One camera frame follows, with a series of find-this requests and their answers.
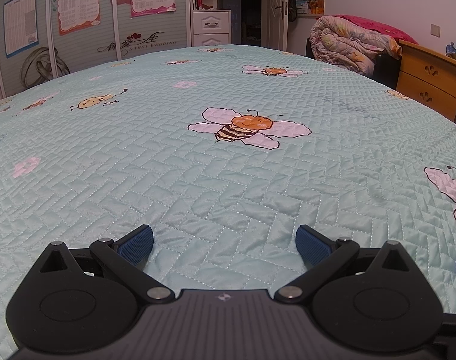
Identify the orange-bordered wall poster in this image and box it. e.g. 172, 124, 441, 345
57, 0, 101, 36

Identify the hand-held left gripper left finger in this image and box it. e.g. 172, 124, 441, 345
38, 224, 175, 304

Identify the wooden bedside cabinet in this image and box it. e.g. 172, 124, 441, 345
396, 39, 456, 122

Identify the pink pillow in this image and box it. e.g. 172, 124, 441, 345
333, 14, 419, 46

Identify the folded floral quilt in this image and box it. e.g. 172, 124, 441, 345
310, 15, 401, 76

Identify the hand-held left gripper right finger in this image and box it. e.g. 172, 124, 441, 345
274, 224, 415, 304

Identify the white door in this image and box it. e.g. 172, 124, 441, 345
261, 0, 290, 51

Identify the blue-bordered wall poster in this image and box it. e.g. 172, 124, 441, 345
3, 0, 39, 59

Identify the black chair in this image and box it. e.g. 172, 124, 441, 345
306, 37, 401, 91

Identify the white drawer cabinet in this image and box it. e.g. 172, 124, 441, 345
191, 9, 232, 47

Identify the grey sliding-door wardrobe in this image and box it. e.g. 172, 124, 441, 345
0, 0, 193, 98

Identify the mint quilted bee-print bedspread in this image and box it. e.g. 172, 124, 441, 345
0, 44, 456, 360

